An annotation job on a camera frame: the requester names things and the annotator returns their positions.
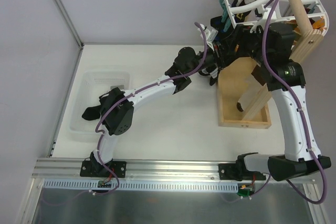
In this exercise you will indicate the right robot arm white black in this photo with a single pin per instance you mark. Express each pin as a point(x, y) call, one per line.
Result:
point(284, 78)

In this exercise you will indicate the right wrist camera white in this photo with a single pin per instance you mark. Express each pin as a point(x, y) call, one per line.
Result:
point(276, 15)

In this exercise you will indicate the black sport sock hanging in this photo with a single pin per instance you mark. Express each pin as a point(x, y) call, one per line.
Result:
point(211, 70)

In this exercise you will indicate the wooden hanger stand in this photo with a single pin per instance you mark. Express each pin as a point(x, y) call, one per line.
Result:
point(231, 84)

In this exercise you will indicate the black sock plain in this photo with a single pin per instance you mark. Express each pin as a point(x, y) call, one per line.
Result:
point(224, 28)

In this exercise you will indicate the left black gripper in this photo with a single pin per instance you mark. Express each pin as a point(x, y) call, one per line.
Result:
point(219, 57)

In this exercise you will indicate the white round clip hanger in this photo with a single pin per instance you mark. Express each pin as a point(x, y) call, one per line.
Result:
point(273, 1)

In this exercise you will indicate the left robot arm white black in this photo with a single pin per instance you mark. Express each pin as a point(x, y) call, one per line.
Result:
point(116, 108)

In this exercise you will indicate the aluminium mounting rail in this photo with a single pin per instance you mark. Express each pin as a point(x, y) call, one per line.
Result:
point(133, 169)

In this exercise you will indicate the grey sock white stripes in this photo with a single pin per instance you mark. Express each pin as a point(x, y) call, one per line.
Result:
point(121, 87)

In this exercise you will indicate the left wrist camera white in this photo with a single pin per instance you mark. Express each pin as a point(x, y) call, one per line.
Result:
point(209, 33)

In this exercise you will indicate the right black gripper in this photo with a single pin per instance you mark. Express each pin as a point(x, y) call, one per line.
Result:
point(243, 36)

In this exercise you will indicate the white plastic laundry basket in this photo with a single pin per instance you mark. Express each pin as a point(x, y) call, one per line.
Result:
point(94, 83)

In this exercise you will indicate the white slotted cable duct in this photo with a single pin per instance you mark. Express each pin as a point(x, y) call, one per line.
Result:
point(129, 185)

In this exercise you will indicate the black sock white stripes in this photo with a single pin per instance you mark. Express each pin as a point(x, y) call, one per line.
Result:
point(91, 113)

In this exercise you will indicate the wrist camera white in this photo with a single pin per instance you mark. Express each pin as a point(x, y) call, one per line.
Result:
point(276, 15)
point(209, 33)

